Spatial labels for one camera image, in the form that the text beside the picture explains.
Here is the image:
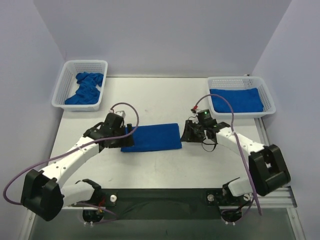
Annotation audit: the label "aluminium frame rail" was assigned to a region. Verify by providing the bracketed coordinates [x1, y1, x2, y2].
[18, 117, 307, 240]

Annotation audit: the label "white perforated left basket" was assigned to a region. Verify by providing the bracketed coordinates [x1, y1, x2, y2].
[51, 60, 108, 112]

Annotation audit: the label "blue towel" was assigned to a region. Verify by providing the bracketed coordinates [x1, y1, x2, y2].
[121, 123, 182, 153]
[210, 88, 264, 113]

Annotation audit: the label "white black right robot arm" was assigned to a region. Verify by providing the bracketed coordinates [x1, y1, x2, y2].
[180, 120, 291, 197]

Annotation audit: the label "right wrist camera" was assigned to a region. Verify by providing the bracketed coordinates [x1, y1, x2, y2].
[191, 106, 217, 127]

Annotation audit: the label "white perforated basket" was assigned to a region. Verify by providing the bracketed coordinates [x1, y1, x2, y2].
[51, 60, 108, 112]
[207, 76, 276, 119]

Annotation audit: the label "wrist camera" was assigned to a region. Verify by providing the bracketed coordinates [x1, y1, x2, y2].
[191, 106, 217, 127]
[109, 109, 126, 118]

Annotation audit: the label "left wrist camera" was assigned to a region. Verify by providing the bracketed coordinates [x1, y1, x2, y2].
[109, 109, 126, 118]

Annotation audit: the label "white perforated right basket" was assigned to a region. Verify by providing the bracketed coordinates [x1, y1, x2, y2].
[207, 76, 276, 119]

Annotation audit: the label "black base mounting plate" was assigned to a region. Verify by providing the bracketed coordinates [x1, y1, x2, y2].
[81, 188, 251, 223]

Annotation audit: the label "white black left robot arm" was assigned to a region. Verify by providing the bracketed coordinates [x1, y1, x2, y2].
[20, 110, 134, 221]

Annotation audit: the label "crumpled blue towels in basket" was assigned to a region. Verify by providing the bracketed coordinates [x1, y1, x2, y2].
[64, 72, 104, 105]

